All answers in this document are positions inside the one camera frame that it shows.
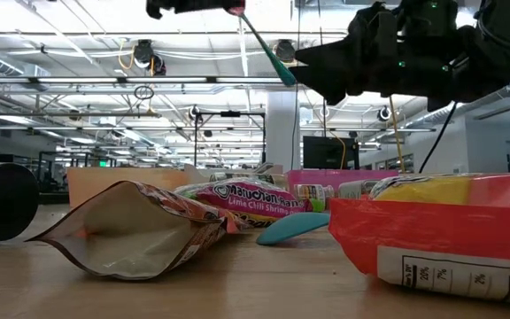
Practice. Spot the brown orange candy pouch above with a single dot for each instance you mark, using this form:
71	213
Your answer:
126	230

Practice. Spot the black metal camera stand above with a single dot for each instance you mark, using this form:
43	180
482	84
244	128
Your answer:
230	114

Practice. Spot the pink plastic bin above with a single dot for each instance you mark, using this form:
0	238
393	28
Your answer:
299	177

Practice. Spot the orange ramen noodle packet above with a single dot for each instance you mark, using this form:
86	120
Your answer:
436	230

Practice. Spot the white label spice jar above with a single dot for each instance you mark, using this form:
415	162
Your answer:
352	190

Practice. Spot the silver metal spoon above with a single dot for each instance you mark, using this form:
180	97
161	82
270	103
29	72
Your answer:
267	167

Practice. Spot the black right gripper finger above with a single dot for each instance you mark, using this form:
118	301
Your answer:
352	57
361	84

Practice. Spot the purple label spice jar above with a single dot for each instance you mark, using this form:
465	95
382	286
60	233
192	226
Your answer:
2	201

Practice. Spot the white plastic bin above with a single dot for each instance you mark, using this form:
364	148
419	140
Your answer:
202	172

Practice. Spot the teal silicone spoon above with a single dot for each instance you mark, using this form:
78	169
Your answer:
290	226

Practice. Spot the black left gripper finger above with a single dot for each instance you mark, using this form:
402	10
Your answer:
193	6

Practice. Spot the black monitor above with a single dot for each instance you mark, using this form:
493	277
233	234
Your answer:
326	153

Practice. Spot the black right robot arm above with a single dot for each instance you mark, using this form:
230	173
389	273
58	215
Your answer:
503	26

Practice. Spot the orange plastic bin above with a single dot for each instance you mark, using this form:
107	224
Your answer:
87	186

